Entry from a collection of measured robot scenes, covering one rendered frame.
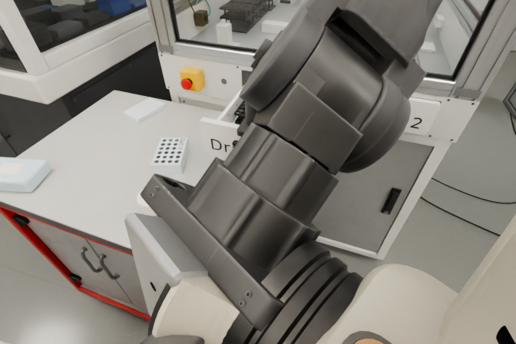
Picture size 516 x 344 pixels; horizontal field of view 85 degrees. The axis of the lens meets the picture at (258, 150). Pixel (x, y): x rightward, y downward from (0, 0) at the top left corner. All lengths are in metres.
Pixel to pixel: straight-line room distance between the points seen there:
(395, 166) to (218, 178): 0.98
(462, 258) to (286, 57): 1.73
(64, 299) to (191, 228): 1.54
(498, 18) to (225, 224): 0.83
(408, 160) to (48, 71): 1.30
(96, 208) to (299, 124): 0.73
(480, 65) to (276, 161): 0.81
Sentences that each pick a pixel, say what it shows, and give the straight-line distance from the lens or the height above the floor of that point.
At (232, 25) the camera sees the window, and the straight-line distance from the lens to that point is 0.97.
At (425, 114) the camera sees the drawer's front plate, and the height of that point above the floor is 0.89.
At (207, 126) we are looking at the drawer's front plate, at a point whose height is 0.91.
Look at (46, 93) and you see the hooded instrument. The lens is 1.27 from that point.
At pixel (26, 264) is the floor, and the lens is 1.90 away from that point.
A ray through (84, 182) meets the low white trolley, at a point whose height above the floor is 0.76.
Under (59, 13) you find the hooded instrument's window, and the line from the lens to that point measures 1.32.
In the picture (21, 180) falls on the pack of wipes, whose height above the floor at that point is 0.80.
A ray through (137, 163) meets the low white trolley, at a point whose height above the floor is 0.76.
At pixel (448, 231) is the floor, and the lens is 1.92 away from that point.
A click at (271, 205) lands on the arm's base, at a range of 0.16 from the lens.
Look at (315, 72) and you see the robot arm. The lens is 0.18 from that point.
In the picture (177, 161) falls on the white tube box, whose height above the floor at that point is 0.79.
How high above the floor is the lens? 1.35
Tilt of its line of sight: 41 degrees down
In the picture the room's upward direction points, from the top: straight up
